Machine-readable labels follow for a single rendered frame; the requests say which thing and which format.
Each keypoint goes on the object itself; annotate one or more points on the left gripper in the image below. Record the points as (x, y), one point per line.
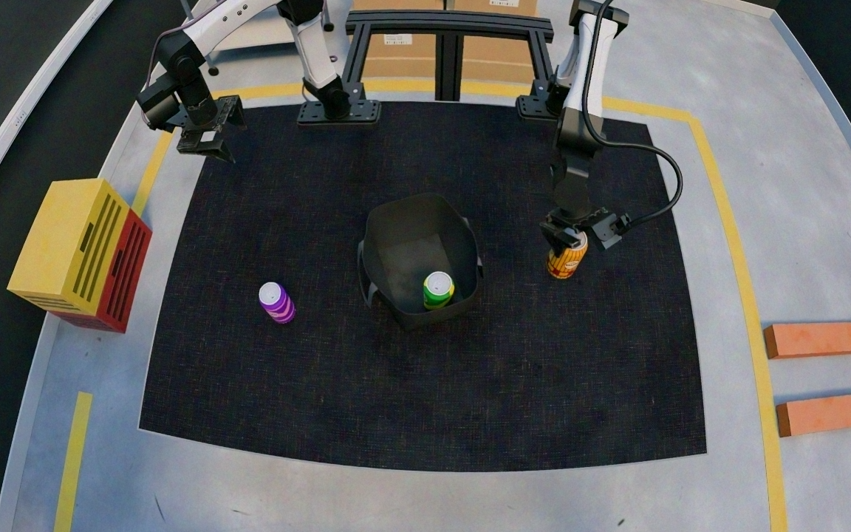
(558, 219)

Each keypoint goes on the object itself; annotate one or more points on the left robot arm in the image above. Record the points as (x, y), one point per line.
(583, 68)

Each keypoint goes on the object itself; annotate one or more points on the green and yellow drink can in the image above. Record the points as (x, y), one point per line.
(438, 291)

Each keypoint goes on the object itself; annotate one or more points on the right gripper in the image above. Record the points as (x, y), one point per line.
(210, 115)

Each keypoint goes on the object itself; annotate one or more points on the orange striped drink can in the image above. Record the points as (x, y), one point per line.
(565, 265)

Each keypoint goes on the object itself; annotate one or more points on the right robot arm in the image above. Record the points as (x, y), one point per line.
(182, 53)

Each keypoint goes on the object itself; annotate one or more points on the purple drink can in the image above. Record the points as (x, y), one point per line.
(276, 302)

